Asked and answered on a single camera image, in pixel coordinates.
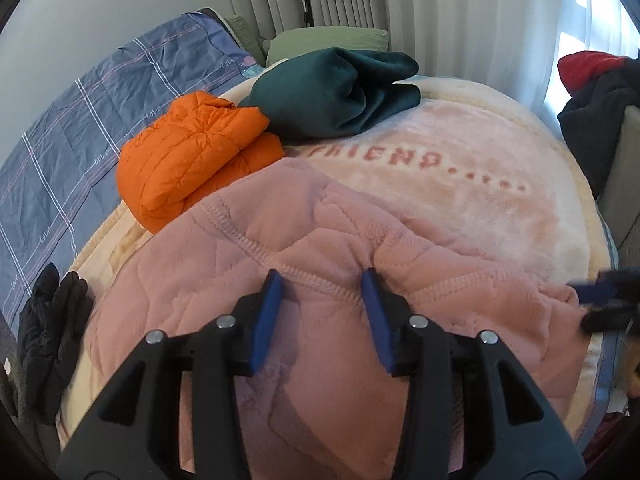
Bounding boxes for pink plush blanket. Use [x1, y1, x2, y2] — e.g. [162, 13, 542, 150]
[55, 72, 621, 461]

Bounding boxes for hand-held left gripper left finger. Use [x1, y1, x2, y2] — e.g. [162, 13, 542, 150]
[56, 268, 286, 480]

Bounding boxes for green pillow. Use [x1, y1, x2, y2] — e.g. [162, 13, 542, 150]
[265, 27, 391, 67]
[222, 14, 266, 66]

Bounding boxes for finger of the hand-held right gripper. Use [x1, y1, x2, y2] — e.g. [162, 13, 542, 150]
[580, 304, 640, 335]
[567, 271, 640, 307]

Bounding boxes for pink quilted jacket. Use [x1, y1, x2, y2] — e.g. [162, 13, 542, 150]
[82, 157, 591, 480]

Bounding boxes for red garment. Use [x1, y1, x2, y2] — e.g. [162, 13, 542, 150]
[557, 51, 628, 92]

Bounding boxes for black gloves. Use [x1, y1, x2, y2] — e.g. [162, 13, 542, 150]
[17, 262, 96, 426]

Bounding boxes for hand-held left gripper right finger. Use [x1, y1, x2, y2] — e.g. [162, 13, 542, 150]
[361, 267, 586, 480]

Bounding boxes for dark teal garment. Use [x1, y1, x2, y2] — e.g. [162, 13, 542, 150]
[239, 46, 422, 142]

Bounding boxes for brown fleece garment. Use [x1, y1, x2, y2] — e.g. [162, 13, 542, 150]
[7, 360, 63, 466]

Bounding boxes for orange puffer jacket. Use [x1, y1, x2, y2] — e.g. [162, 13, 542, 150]
[116, 91, 287, 234]

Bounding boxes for dark navy garment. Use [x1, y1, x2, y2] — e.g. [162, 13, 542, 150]
[557, 67, 640, 201]

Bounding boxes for grey upholstered chair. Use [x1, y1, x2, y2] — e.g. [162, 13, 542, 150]
[597, 105, 640, 261]

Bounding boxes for white pleated curtain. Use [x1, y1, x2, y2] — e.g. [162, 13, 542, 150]
[220, 0, 640, 126]

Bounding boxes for blue plaid quilt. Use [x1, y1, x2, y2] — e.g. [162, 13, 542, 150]
[0, 10, 266, 331]

